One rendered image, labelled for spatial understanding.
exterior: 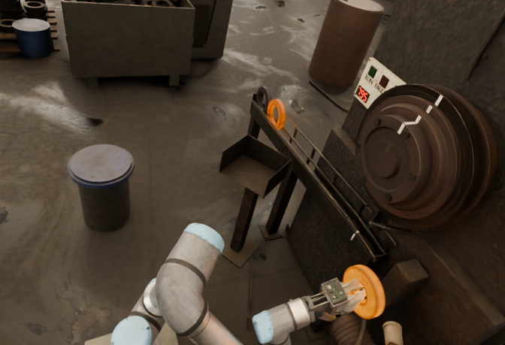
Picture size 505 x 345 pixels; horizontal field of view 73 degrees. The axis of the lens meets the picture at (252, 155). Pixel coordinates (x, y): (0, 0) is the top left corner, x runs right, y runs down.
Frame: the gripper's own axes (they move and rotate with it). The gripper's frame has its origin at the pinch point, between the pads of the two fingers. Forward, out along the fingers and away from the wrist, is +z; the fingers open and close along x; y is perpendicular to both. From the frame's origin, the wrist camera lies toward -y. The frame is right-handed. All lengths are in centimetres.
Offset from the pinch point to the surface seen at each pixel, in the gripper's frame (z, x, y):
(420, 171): 21.4, 14.9, 28.4
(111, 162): -77, 111, -24
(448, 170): 28.2, 12.1, 29.0
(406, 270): 20.1, 3.3, -10.2
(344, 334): -3.5, -2.4, -33.1
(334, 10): 153, 283, -58
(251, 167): -10, 80, -25
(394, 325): 8.7, -9.0, -17.8
